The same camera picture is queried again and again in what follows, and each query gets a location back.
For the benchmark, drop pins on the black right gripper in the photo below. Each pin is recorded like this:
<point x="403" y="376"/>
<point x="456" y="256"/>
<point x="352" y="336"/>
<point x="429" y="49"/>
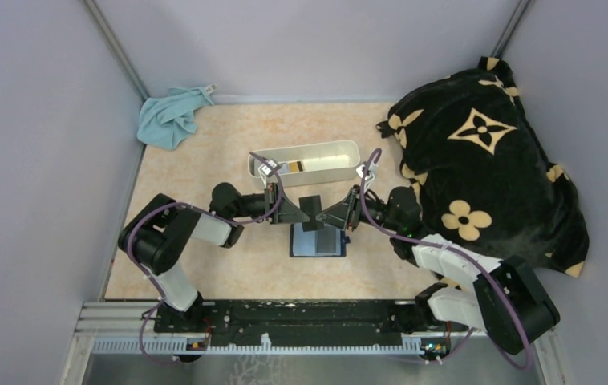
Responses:
<point x="353" y="207"/>

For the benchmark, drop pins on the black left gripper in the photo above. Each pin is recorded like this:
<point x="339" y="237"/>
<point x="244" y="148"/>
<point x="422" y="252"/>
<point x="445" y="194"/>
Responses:
<point x="273" y="203"/>

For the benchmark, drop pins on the blue leather card holder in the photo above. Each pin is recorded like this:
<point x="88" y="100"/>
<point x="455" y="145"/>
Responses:
<point x="303" y="244"/>

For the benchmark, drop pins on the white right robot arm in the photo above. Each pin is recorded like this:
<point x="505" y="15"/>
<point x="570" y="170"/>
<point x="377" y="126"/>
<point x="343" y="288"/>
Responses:
<point x="502" y="297"/>

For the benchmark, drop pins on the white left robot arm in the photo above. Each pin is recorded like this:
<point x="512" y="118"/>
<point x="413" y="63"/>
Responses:
<point x="155" y="239"/>

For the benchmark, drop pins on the grey card in holder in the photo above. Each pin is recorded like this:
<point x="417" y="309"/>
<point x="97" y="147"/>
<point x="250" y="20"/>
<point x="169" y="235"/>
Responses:
<point x="326" y="242"/>

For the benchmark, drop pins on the white oval plastic bin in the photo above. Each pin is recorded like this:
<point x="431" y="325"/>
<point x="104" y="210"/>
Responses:
<point x="323" y="162"/>

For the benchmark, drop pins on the black gold patterned blanket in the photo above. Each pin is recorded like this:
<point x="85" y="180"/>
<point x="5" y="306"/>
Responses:
<point x="481" y="178"/>

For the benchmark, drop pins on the light blue cloth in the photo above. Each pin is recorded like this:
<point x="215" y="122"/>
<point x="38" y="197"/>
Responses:
<point x="166" y="121"/>

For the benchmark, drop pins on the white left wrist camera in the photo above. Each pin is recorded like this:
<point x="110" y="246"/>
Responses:
<point x="267" y="171"/>

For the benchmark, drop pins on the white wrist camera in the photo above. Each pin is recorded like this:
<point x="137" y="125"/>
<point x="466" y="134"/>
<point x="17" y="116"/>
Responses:
<point x="267" y="171"/>
<point x="367" y="173"/>

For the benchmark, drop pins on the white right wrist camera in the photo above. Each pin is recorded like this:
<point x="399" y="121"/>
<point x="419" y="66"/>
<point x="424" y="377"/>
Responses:
<point x="367" y="173"/>

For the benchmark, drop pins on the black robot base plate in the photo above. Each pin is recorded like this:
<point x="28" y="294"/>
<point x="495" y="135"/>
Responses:
<point x="299" y="323"/>

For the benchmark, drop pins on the aluminium frame rail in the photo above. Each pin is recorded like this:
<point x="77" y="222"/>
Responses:
<point x="128" y="327"/>

